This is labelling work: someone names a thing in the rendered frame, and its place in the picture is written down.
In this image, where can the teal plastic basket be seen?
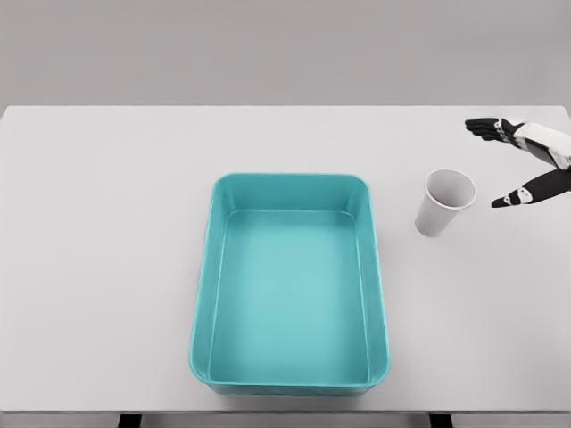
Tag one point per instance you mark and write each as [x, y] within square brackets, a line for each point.
[290, 285]

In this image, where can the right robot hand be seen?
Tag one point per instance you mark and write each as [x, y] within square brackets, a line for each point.
[542, 142]

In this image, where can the white paper cup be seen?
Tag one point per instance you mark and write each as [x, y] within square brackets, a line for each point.
[439, 205]

